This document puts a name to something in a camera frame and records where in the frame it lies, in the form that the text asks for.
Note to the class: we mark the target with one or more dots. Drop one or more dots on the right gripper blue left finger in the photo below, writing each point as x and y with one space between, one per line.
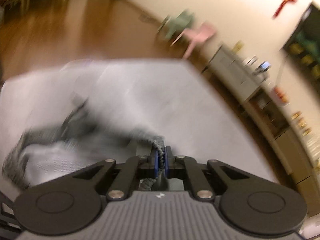
138 173

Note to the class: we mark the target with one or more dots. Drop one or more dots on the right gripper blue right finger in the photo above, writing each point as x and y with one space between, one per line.
186 174

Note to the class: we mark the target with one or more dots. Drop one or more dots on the grey sweatpants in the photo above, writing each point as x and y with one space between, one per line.
89 134

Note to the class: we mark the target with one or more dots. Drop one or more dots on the long grey tv cabinet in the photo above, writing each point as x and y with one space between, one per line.
270 115

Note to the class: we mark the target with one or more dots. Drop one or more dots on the gold ornament set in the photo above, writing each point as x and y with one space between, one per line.
301 123

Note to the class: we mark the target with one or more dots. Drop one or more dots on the red plate of fruit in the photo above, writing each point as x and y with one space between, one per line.
280 95

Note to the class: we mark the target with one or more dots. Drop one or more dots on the spare handheld gripper device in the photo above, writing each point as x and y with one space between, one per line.
262 69

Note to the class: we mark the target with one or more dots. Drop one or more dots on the pink plastic child chair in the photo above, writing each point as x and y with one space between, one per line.
196 37

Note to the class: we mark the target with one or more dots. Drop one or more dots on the green plastic child chair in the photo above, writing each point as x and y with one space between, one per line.
175 25

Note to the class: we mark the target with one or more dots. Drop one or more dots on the wall mounted television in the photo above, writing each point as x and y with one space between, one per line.
303 45

